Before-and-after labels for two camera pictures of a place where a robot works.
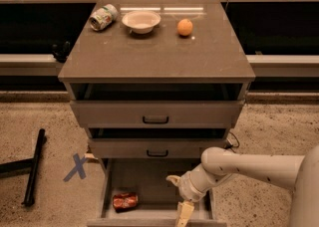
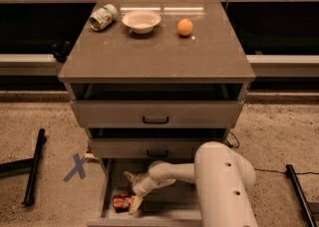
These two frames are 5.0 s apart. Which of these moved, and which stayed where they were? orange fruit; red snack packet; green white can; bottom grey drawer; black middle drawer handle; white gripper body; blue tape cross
Moved: white gripper body
Stayed: black middle drawer handle; blue tape cross; green white can; red snack packet; bottom grey drawer; orange fruit
